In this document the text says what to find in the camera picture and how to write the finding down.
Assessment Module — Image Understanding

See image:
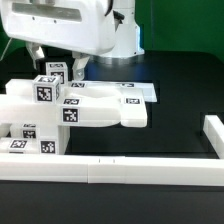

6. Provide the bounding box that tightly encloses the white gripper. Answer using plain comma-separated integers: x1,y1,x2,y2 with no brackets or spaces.
0,0,116,79

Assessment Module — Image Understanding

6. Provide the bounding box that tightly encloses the white chair seat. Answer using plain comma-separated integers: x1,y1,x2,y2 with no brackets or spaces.
9,123,71,155

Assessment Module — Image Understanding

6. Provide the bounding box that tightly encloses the thin white rod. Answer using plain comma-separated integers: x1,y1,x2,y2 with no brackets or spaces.
0,38,13,61

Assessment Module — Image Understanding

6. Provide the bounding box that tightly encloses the white chair back frame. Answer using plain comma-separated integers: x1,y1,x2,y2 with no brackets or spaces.
0,79,147,127

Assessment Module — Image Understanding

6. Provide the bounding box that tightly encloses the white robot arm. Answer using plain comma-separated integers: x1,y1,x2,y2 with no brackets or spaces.
0,0,144,80

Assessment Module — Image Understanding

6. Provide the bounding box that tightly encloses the white U-shaped obstacle fence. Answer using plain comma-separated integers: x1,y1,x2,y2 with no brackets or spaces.
0,115,224,186

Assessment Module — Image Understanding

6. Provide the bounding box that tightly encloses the white marker sheet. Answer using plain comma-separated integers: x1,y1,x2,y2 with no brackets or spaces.
68,81,157,102

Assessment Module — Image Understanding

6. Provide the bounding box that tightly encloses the white tagged cube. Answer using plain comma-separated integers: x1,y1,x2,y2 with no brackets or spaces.
45,62,68,84
33,75,60,103

